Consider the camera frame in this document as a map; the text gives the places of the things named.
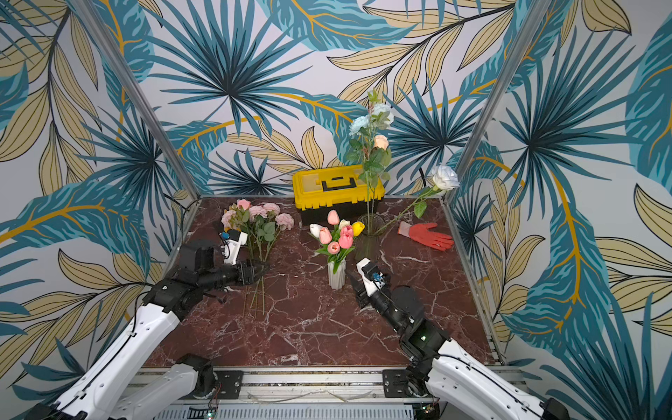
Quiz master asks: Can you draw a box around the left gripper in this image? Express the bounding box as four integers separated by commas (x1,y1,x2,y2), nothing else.
199,257,273,293

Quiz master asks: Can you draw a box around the large pink rose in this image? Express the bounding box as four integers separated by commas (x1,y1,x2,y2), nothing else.
229,199,251,239

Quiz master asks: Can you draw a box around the white rose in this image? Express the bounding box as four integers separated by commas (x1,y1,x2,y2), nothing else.
374,164,460,235

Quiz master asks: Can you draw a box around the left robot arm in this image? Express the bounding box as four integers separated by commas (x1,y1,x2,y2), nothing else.
26,246,269,419

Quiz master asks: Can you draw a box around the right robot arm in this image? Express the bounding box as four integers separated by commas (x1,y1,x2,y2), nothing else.
346,273,570,419

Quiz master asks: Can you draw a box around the white ribbed vase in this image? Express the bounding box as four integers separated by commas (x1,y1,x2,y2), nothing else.
327,261,347,291

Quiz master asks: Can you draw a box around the glass vase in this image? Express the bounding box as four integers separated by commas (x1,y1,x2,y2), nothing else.
355,213,386,261

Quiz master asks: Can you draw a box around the tulip bouquet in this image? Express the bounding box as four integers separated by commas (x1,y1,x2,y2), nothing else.
309,209,366,274

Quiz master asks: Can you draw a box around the red work glove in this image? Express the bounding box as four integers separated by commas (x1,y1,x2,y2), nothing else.
397,222,455,251

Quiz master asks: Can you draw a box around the yellow toolbox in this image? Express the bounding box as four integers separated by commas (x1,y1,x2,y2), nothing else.
292,164,385,226

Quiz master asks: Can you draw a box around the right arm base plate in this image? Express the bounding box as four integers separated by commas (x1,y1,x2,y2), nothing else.
381,369,418,398

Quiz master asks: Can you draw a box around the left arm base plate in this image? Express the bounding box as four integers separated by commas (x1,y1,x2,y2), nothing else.
210,370,244,400

